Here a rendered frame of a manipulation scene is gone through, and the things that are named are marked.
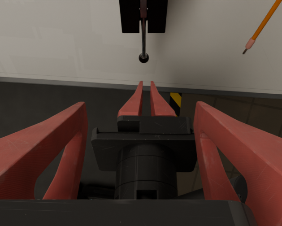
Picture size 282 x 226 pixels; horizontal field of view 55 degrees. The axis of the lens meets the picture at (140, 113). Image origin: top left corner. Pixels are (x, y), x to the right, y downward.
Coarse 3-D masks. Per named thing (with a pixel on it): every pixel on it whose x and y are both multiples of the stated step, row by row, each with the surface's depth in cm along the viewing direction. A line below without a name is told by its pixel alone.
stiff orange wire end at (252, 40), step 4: (276, 0) 22; (280, 0) 21; (276, 4) 22; (272, 8) 22; (276, 8) 22; (268, 12) 23; (272, 12) 22; (268, 16) 23; (264, 20) 23; (268, 20) 23; (260, 24) 24; (264, 24) 24; (260, 28) 24; (256, 32) 24; (252, 36) 25; (256, 36) 25; (252, 40) 25; (248, 44) 26; (252, 44) 26; (248, 48) 26; (244, 52) 27
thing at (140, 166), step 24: (96, 144) 25; (120, 144) 25; (144, 144) 25; (168, 144) 25; (192, 144) 25; (120, 168) 24; (144, 168) 23; (168, 168) 24; (192, 168) 29; (120, 192) 23; (144, 192) 22; (168, 192) 22
